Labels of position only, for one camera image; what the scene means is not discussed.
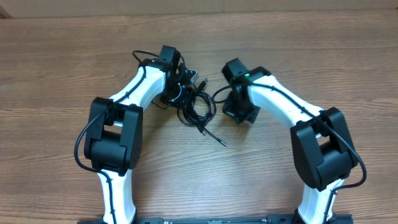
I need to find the black thin cable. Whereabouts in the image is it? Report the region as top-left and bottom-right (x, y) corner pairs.
(183, 90), (229, 148)

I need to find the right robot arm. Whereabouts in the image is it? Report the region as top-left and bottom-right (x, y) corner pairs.
(222, 58), (359, 223)

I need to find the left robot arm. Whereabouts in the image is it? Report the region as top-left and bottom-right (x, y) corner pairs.
(80, 45), (197, 223)

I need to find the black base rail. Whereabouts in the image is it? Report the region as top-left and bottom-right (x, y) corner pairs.
(77, 215), (354, 224)

